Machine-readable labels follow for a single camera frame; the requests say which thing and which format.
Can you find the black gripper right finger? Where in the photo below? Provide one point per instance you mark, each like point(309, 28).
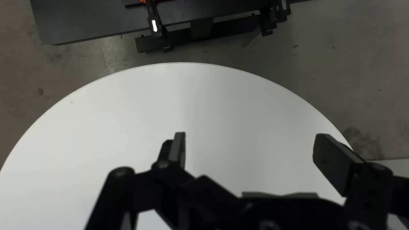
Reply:
point(337, 161)

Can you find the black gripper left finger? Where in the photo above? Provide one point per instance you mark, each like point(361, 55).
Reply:
point(176, 149)

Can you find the black metal bar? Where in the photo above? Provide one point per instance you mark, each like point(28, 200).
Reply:
point(200, 34)

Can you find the black clamp with white label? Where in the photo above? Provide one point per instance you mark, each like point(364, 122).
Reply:
point(155, 26)

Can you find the dark grey floor plate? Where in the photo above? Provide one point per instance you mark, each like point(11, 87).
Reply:
point(85, 21)

